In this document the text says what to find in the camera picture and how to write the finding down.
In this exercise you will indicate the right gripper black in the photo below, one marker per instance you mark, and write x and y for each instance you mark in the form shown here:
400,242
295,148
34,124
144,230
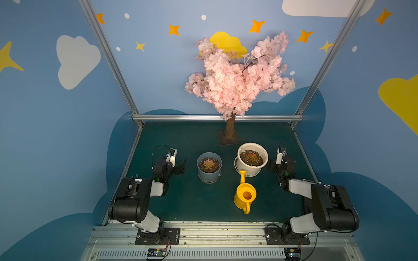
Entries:
278,166

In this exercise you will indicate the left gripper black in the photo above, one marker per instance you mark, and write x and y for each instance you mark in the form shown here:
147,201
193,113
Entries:
174,167

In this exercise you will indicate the yellow plastic watering can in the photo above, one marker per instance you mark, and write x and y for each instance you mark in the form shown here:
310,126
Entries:
245,194

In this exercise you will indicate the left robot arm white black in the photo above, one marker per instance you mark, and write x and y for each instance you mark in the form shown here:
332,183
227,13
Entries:
130,204

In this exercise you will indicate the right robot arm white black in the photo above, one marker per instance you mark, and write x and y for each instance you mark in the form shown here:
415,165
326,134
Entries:
328,208

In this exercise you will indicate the pink succulent in blue pot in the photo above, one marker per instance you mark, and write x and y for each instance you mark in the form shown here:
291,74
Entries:
209,165

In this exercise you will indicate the white round plant pot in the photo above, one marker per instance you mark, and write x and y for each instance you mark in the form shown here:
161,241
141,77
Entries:
255,147

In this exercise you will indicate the blue-grey faceted plant pot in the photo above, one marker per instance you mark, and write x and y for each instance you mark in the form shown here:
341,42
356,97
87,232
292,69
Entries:
209,178

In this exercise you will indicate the white saucer under white pot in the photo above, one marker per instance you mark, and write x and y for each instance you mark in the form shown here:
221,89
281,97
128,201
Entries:
251,171

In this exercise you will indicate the artificial pink blossom tree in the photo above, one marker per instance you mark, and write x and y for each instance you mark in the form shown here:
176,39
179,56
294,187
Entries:
231,86

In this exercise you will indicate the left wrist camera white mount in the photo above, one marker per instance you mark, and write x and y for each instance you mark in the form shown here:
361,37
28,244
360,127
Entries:
171,156

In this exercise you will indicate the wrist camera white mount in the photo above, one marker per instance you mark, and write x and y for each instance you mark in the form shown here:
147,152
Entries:
171,156
281,155

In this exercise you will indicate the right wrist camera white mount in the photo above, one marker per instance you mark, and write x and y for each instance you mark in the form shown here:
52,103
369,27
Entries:
281,155

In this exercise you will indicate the right aluminium frame post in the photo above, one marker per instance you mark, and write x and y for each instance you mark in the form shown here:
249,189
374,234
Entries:
340,39

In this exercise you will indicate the aluminium frame post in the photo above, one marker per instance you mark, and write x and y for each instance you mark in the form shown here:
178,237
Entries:
93,21
340,39

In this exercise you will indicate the aluminium frame back bar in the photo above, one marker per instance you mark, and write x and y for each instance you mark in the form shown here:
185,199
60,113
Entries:
146,117

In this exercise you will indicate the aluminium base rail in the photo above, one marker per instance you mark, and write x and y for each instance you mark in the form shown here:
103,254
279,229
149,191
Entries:
211,241

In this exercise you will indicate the left aluminium frame post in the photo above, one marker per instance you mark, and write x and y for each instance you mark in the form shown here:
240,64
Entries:
93,21

